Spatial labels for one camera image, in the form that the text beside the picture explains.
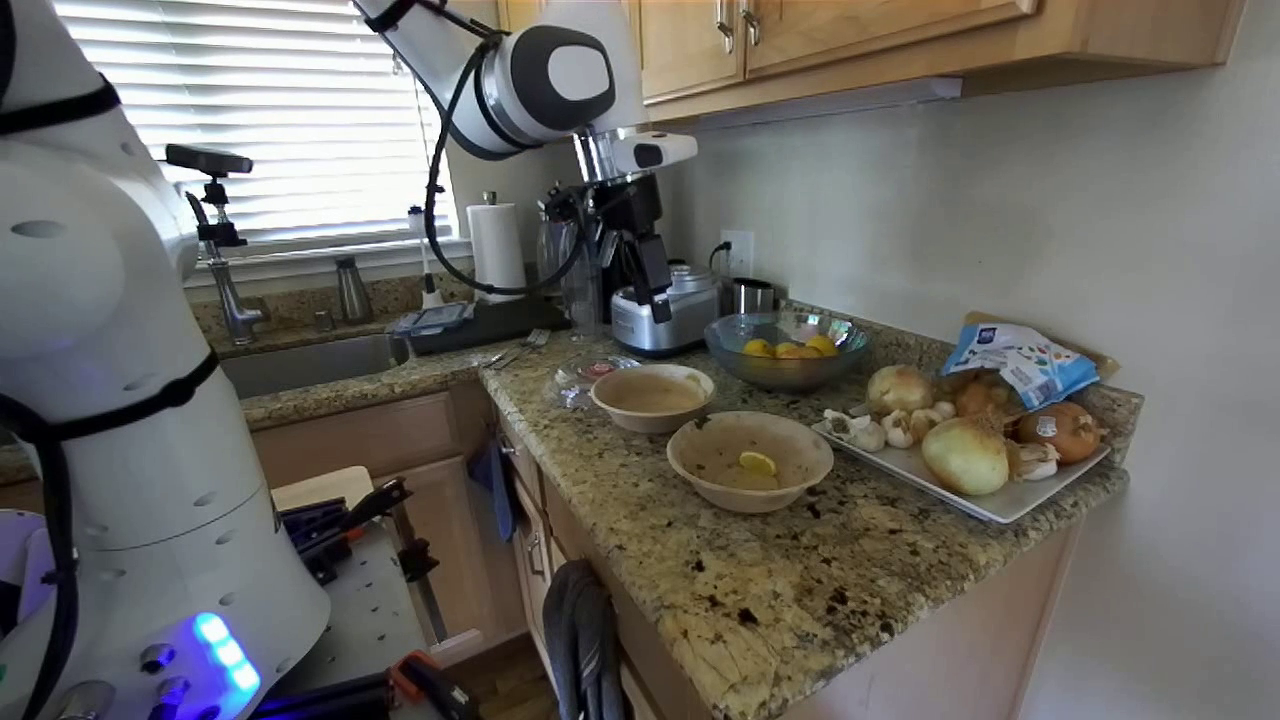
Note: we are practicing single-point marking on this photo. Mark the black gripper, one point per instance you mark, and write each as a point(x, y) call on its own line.
point(637, 212)

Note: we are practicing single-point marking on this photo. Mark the small beige bowl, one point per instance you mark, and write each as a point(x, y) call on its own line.
point(654, 399)

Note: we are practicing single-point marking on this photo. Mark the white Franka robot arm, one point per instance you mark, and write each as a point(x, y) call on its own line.
point(104, 403)

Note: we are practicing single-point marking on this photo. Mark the clear glass bowl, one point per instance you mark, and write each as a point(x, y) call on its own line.
point(786, 372)

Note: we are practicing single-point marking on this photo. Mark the large beige bowl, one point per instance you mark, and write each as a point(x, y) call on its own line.
point(720, 452)

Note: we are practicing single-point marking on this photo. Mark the silver kitchen appliance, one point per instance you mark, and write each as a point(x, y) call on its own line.
point(663, 322)

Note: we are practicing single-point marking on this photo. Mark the metal pot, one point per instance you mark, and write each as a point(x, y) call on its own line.
point(751, 298)

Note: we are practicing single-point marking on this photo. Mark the yellow lemon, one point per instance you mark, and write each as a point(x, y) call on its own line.
point(788, 353)
point(756, 349)
point(820, 344)

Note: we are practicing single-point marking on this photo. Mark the crumpled clear plastic wrapper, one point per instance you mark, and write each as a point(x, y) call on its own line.
point(569, 391)

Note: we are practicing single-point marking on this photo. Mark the black flat tray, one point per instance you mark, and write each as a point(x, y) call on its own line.
point(474, 325)

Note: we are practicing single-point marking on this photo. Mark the lemon slice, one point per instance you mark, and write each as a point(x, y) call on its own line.
point(756, 467)

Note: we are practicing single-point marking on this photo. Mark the white mushroom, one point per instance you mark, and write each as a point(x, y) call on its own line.
point(857, 430)
point(907, 427)

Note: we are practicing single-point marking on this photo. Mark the blue hanging cloth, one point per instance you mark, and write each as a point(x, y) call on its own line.
point(493, 489)

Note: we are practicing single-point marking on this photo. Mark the wooden base cabinets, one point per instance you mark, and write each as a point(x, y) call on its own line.
point(424, 442)

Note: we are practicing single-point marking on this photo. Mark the metal faucet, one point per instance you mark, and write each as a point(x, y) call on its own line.
point(350, 290)

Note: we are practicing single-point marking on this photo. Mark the wooden upper cabinets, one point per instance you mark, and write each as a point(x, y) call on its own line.
point(865, 26)

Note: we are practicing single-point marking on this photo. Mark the steel sink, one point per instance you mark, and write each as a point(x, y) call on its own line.
point(312, 360)

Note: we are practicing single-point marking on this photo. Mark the brown mushroom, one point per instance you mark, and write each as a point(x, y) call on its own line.
point(985, 399)
point(1070, 432)

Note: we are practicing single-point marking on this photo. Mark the yellow onion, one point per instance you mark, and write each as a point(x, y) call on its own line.
point(966, 458)

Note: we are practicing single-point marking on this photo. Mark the dark hanging towel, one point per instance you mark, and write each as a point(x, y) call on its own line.
point(580, 640)

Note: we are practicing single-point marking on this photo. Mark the blue white plastic bag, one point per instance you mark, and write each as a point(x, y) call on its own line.
point(1022, 360)

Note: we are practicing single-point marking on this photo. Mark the white window blinds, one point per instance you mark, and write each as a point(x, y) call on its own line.
point(295, 105)

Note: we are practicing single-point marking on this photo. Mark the black clamp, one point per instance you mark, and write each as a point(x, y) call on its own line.
point(341, 522)

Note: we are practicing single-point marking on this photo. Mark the white rectangular tray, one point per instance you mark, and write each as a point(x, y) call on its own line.
point(1014, 502)

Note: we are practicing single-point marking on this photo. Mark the sink faucet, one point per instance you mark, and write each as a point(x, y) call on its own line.
point(222, 233)

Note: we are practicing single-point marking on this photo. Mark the white robot cart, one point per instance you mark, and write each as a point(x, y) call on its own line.
point(364, 612)

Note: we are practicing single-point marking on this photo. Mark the white wall outlet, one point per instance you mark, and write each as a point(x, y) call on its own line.
point(739, 249)

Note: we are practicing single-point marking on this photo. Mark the black camera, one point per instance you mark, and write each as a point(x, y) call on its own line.
point(211, 163)

